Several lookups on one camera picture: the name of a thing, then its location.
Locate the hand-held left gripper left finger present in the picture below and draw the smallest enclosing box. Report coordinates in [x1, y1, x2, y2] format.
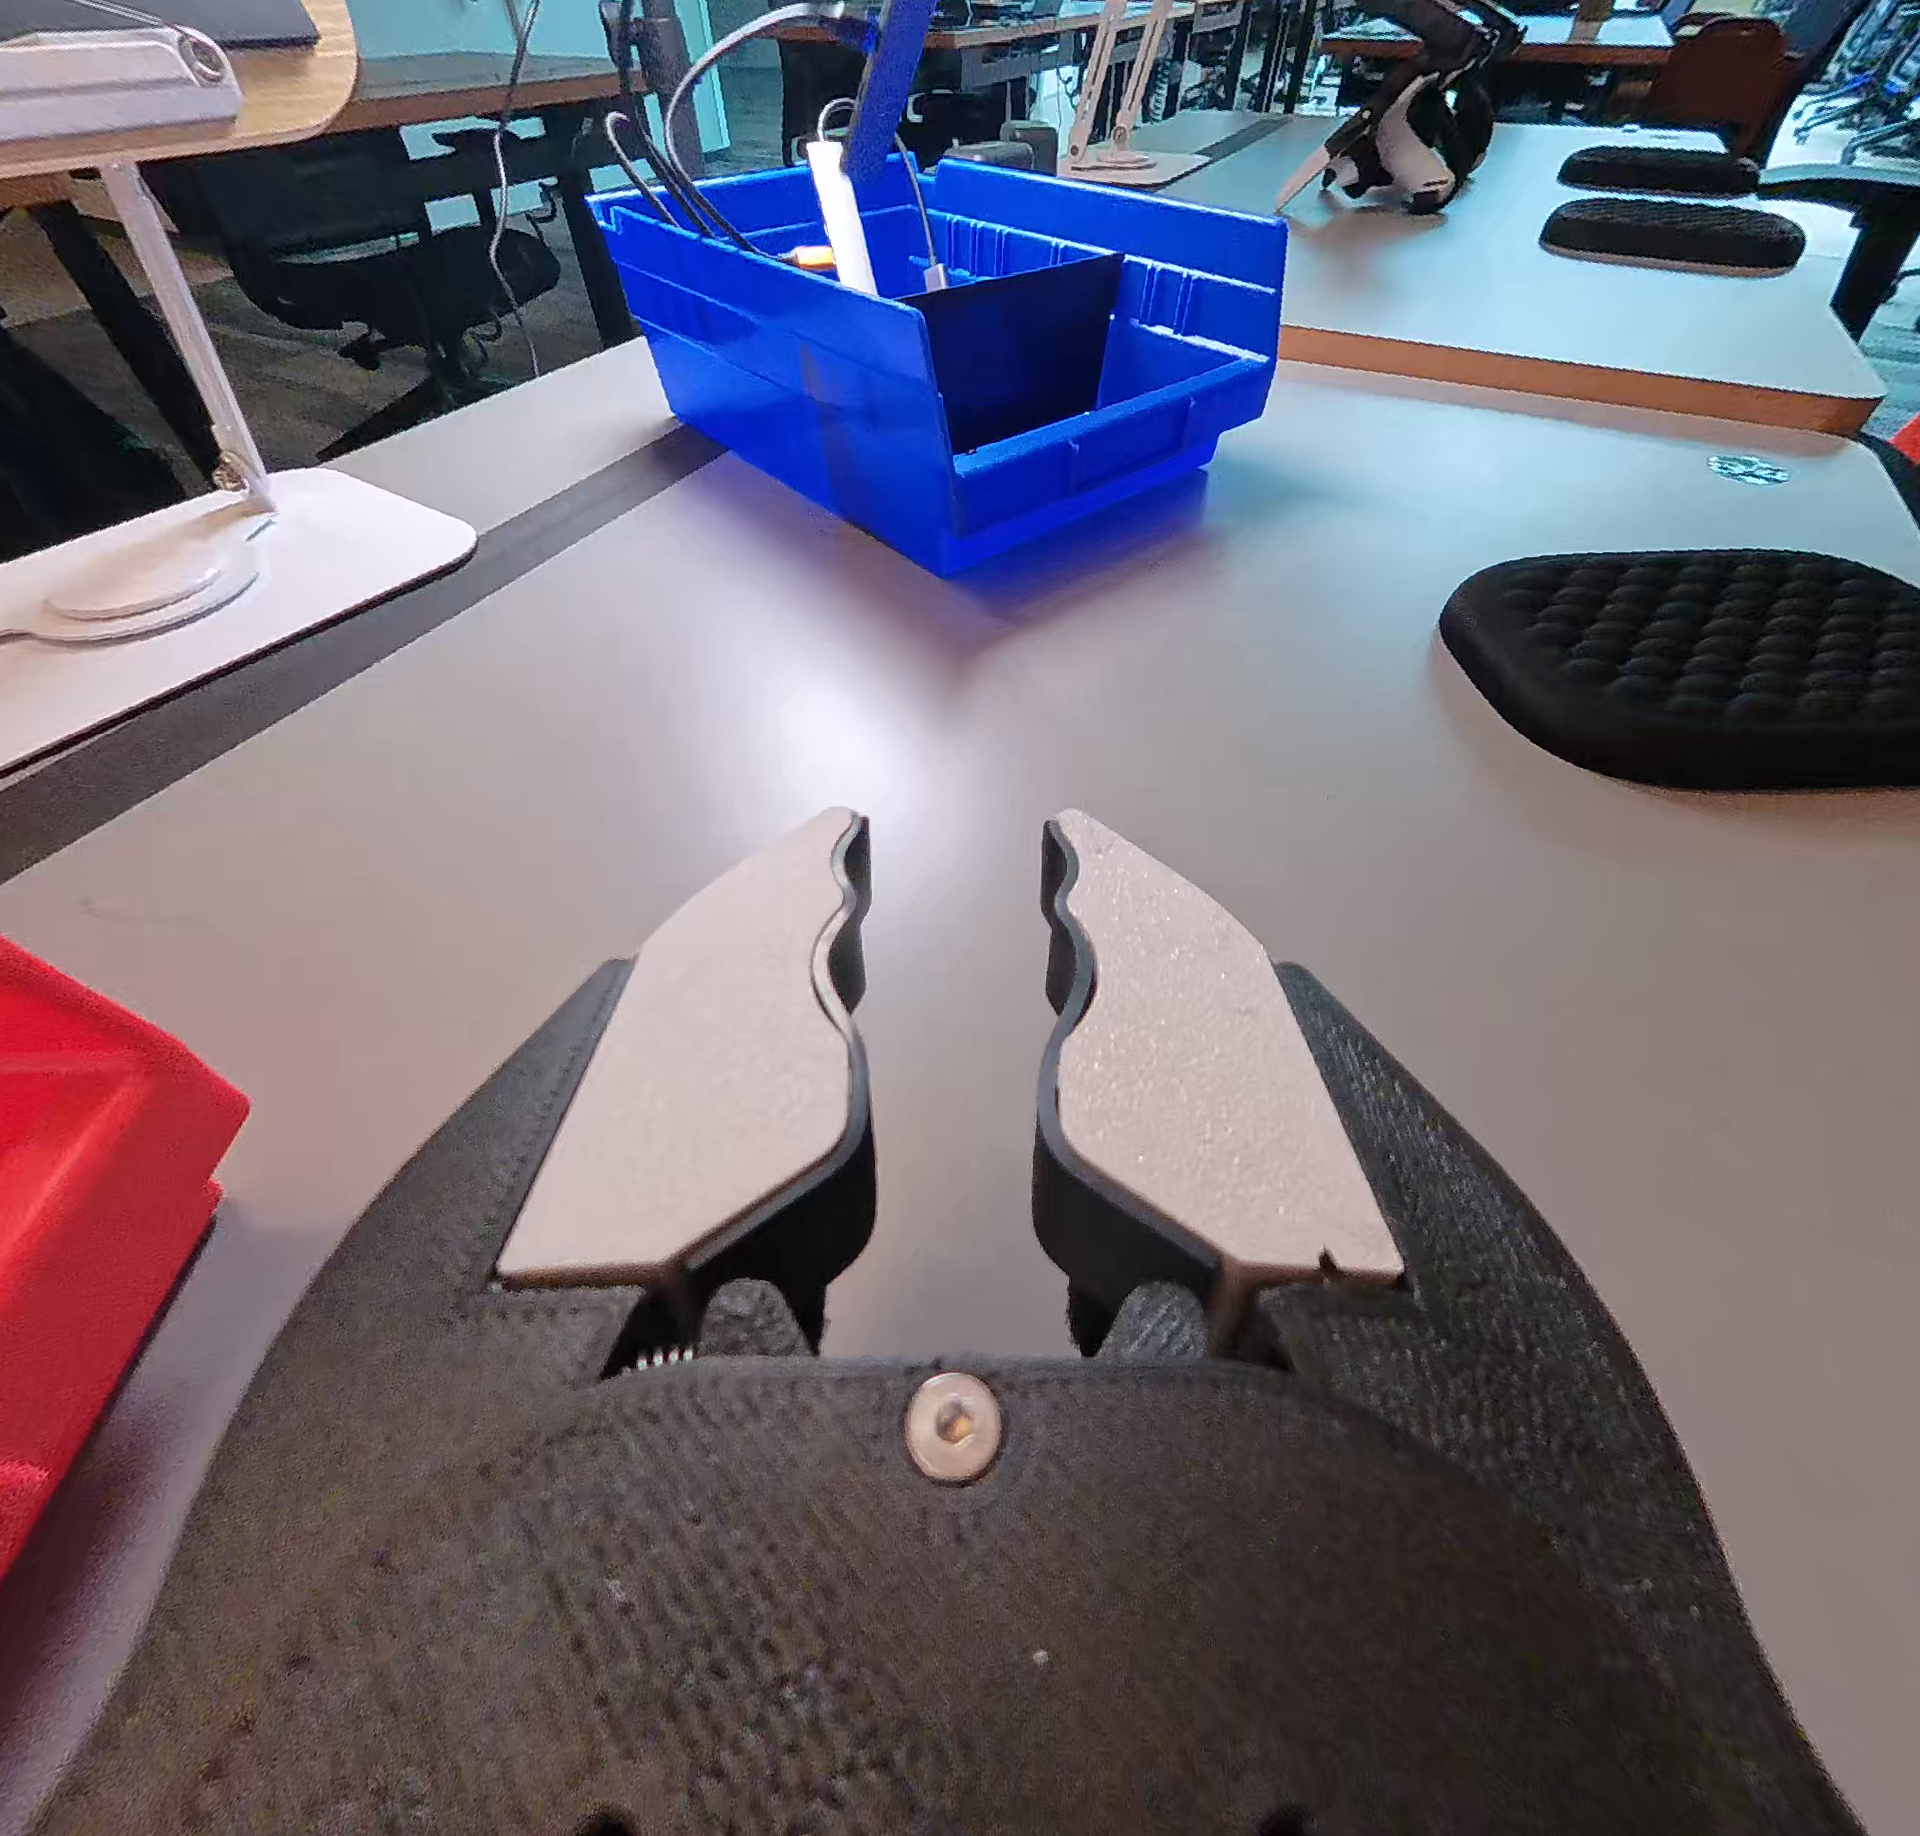
[495, 807, 881, 1313]

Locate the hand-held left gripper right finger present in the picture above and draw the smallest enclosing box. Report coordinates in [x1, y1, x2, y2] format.
[1035, 811, 1410, 1343]

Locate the blue plastic bin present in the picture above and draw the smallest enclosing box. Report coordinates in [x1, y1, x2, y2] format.
[586, 157, 1290, 579]

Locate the red plastic bin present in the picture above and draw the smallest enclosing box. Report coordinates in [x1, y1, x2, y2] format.
[0, 936, 252, 1583]

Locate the white usb adapter stick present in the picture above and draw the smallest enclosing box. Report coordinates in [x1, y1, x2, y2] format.
[808, 97, 888, 296]

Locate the white folding board stand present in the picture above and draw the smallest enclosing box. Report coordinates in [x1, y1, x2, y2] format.
[1062, 0, 1252, 188]
[0, 0, 479, 776]

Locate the black wrist rest pad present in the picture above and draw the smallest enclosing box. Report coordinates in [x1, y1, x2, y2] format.
[1440, 551, 1920, 791]
[1540, 195, 1809, 279]
[1557, 143, 1759, 197]

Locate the brown office chair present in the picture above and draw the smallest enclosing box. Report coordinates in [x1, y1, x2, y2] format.
[1649, 9, 1920, 338]

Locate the black bin divider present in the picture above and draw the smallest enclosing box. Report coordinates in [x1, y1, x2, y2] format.
[899, 254, 1126, 458]

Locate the blue bar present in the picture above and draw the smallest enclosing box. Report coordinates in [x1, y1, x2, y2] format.
[838, 0, 963, 180]

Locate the black office chair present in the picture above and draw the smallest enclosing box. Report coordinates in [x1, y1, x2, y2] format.
[150, 126, 563, 466]

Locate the black cable with orange plug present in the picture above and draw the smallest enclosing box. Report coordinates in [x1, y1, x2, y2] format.
[604, 108, 836, 279]

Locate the dark grey cable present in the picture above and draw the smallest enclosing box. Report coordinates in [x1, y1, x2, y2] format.
[664, 3, 879, 218]

